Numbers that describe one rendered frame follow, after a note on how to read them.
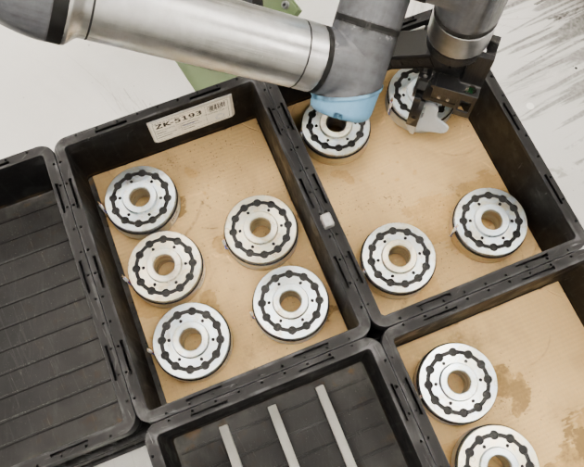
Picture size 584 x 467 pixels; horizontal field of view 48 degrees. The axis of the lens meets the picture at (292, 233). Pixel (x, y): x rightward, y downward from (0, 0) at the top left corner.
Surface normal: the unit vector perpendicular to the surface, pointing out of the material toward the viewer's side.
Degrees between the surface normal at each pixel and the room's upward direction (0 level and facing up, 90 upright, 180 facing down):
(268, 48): 46
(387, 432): 0
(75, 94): 0
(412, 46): 30
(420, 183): 0
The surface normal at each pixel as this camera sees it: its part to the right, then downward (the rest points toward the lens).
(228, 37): 0.37, 0.34
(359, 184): -0.01, -0.33
